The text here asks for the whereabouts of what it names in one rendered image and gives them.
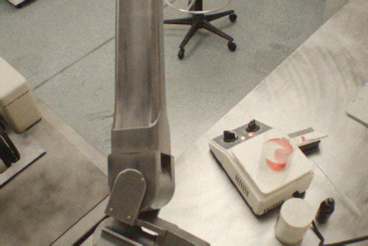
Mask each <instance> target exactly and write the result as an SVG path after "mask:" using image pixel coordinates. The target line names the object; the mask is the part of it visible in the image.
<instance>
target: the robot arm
mask: <svg viewBox="0 0 368 246"><path fill-rule="evenodd" d="M115 20H116V26H115V68H114V120H113V122H112V126H111V154H108V190H109V195H110V197H109V201H108V203H107V205H106V208H105V212H104V213H105V214H107V215H109V216H111V217H108V218H106V219H105V220H103V221H102V222H101V223H100V224H99V225H98V226H97V228H96V230H95V232H94V233H93V246H211V244H210V243H209V242H207V241H205V240H203V239H201V238H199V237H197V236H195V235H193V234H191V233H190V232H188V231H185V230H184V229H181V228H179V227H178V225H176V224H174V223H170V222H169V221H166V220H164V219H161V218H159V217H158V214H159V213H160V210H161V208H162V207H164V206H166V205H168V203H169V202H170V201H171V200H172V198H173V195H174V192H175V162H174V155H171V139H170V125H169V123H168V120H167V99H166V83H165V48H164V11H163V0H116V1H115ZM142 227H144V228H145V229H148V230H150V231H152V232H154V233H156V234H150V233H148V232H146V231H144V230H143V229H142Z"/></svg>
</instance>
